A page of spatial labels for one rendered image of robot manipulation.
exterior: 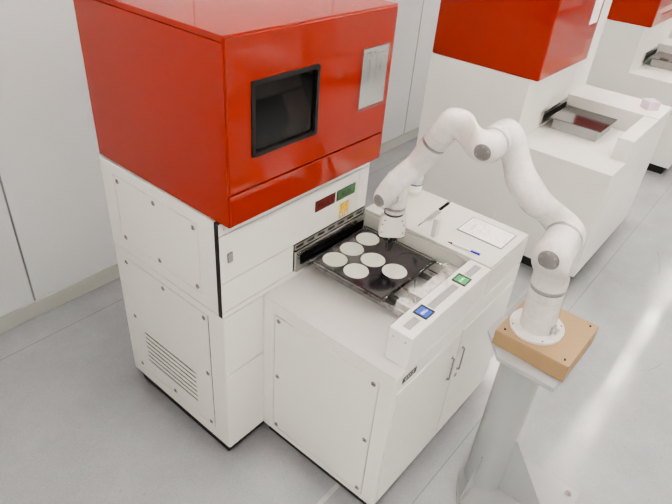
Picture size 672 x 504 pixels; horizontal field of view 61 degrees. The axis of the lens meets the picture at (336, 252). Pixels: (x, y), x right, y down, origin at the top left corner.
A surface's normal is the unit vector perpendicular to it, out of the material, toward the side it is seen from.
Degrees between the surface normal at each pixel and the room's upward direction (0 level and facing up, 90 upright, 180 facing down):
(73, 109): 90
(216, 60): 90
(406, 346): 90
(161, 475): 0
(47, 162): 90
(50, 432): 0
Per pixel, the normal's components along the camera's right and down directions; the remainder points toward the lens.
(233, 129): 0.76, 0.41
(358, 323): 0.07, -0.82
